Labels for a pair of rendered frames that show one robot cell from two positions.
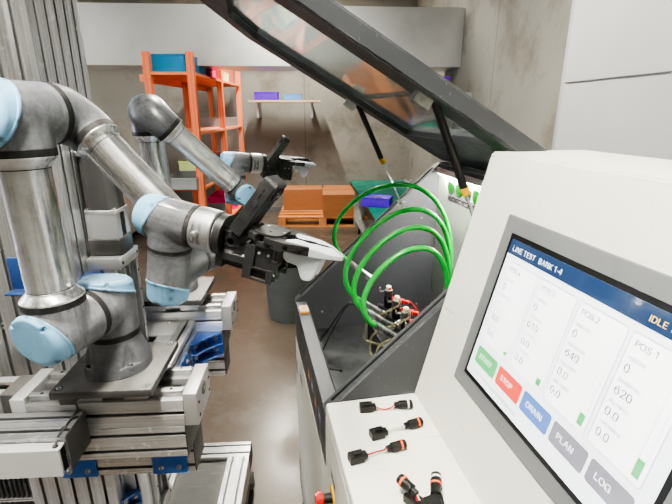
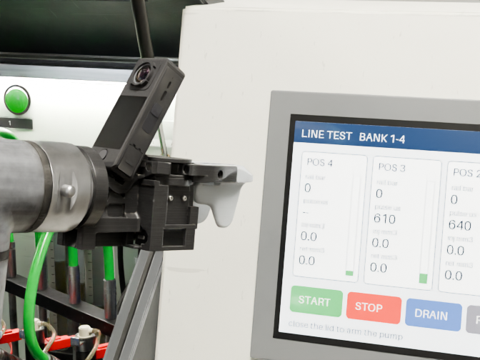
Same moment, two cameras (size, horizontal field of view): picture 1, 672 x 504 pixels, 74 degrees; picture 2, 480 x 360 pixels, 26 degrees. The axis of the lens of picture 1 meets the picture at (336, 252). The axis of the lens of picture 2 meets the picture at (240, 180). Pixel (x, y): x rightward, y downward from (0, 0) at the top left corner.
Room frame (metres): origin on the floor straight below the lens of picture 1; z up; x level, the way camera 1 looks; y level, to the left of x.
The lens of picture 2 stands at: (0.18, 0.85, 1.63)
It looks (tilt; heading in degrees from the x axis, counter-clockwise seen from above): 13 degrees down; 300
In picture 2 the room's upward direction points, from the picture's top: straight up
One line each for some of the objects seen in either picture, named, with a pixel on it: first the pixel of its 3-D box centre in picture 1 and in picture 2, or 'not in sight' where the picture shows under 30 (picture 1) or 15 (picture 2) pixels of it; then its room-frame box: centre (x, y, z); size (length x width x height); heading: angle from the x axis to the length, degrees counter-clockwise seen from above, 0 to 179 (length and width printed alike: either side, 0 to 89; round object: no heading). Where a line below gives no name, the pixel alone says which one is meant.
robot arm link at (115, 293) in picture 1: (106, 303); not in sight; (0.96, 0.53, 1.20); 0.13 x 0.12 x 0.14; 164
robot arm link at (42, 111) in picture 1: (39, 229); not in sight; (0.83, 0.57, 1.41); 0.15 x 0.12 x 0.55; 164
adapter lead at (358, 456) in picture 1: (377, 450); not in sight; (0.72, -0.08, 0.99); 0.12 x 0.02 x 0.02; 109
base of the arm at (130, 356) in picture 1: (116, 346); not in sight; (0.96, 0.53, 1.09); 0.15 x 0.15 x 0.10
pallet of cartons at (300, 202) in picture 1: (322, 205); not in sight; (6.80, 0.20, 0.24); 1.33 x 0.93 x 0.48; 93
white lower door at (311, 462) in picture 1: (310, 472); not in sight; (1.24, 0.09, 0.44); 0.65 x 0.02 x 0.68; 11
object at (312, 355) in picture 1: (313, 363); not in sight; (1.24, 0.07, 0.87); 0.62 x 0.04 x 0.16; 11
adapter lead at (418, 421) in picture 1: (396, 427); not in sight; (0.79, -0.13, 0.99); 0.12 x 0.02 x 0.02; 111
